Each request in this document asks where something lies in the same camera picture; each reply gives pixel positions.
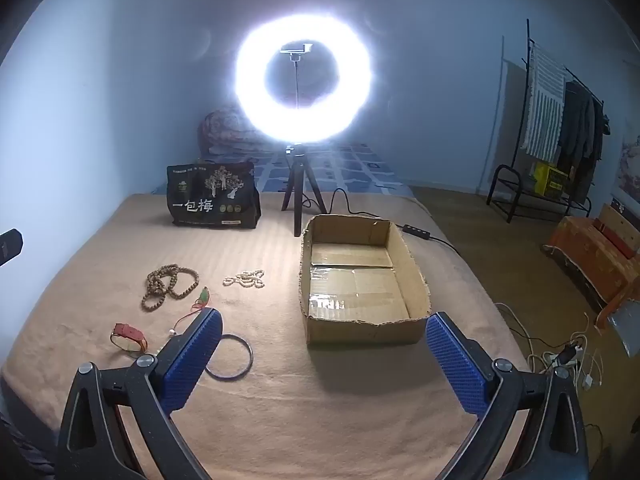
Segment light wooden box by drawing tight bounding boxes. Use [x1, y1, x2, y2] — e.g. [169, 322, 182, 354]
[597, 203, 640, 261]

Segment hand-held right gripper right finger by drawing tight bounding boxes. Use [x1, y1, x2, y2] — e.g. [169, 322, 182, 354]
[425, 311, 588, 480]

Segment small white bead necklace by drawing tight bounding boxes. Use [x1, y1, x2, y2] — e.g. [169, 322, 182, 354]
[223, 269, 266, 289]

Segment green pendant with red cord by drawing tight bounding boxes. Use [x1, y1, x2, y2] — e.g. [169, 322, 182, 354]
[169, 286, 213, 337]

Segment power strip with plugs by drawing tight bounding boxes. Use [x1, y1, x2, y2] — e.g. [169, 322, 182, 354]
[542, 341, 586, 375]

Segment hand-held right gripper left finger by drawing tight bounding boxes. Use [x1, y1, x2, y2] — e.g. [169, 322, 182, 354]
[56, 306, 223, 480]

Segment folded floral quilt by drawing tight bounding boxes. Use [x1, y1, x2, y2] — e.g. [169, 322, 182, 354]
[197, 105, 271, 158]

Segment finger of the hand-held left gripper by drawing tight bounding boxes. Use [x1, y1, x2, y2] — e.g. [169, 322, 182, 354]
[0, 228, 24, 267]

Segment cardboard box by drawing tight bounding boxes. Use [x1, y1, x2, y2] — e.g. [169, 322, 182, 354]
[299, 214, 432, 346]

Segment dark striped clothing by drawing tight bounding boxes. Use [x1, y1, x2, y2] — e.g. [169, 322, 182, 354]
[0, 380, 58, 480]

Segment blue checkered bed sheet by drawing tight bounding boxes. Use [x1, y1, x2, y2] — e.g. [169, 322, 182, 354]
[150, 142, 416, 196]

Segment brown wooden bead necklace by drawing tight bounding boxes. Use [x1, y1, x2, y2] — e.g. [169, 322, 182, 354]
[141, 266, 200, 312]

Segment black bangle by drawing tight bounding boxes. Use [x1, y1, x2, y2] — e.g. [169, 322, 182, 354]
[205, 334, 254, 382]

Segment black metal shoe rack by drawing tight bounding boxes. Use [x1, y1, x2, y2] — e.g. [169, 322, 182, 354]
[486, 164, 593, 223]

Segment white cable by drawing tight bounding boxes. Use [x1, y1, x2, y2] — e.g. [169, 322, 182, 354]
[492, 302, 608, 392]

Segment striped towel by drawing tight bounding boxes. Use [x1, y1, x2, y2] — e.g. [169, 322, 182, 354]
[520, 42, 568, 160]

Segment phone holder clamp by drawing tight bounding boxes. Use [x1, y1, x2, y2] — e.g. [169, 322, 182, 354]
[280, 42, 313, 111]

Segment orange cloth covered chest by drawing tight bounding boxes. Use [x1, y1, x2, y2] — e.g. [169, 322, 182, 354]
[542, 216, 640, 331]

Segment wall poster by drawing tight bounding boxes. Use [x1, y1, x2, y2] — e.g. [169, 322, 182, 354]
[612, 130, 640, 206]

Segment red bracelet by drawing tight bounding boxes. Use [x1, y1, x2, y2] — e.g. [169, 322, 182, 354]
[111, 323, 149, 356]

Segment black power cable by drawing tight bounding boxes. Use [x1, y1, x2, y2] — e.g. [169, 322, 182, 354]
[300, 188, 457, 252]

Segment black clothes rack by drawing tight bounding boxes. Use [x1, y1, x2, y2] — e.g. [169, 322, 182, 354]
[517, 19, 608, 151]

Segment black printed bag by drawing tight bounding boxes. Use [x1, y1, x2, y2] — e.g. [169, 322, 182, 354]
[166, 161, 262, 229]

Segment white ring light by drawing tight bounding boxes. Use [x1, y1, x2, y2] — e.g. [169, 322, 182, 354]
[235, 10, 376, 143]

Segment yellow box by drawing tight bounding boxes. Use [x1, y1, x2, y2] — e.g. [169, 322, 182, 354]
[532, 161, 570, 197]

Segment dark hanging clothes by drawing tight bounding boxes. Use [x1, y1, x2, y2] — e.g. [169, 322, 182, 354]
[557, 81, 612, 203]

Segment red flat box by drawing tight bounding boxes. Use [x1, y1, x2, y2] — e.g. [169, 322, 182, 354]
[595, 222, 633, 257]

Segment grey panel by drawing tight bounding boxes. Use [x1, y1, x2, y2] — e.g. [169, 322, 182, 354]
[609, 300, 640, 357]

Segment black tripod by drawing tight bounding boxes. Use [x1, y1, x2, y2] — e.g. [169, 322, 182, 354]
[281, 144, 328, 237]

